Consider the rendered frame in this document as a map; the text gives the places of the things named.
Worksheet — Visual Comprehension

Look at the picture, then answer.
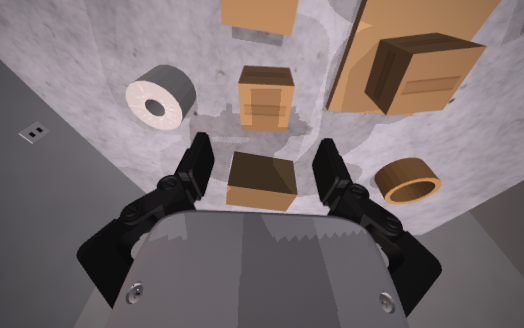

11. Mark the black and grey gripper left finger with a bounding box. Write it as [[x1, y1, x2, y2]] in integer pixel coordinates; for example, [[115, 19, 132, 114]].
[[77, 132, 215, 309]]

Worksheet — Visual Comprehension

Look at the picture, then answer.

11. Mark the tan cardboard box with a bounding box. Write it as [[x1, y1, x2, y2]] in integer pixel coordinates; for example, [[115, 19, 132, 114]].
[[226, 151, 298, 212]]

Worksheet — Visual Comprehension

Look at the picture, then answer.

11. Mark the brown cardboard box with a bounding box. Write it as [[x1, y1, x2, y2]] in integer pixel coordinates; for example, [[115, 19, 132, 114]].
[[221, 0, 299, 36], [238, 65, 295, 132], [365, 32, 487, 116]]

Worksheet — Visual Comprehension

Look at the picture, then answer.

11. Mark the light wooden square board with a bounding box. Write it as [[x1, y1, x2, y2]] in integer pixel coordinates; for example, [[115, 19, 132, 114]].
[[326, 0, 501, 114]]

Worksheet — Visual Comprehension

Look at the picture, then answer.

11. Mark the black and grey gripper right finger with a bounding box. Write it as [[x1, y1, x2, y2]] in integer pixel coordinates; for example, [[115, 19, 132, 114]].
[[312, 138, 442, 318]]

